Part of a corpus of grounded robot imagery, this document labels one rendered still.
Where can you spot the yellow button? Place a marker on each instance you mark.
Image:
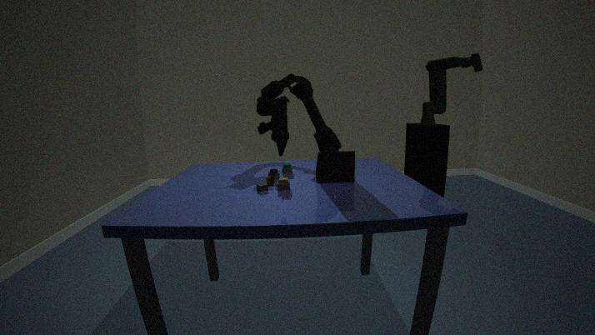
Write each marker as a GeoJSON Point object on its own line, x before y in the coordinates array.
{"type": "Point", "coordinates": [283, 184]}

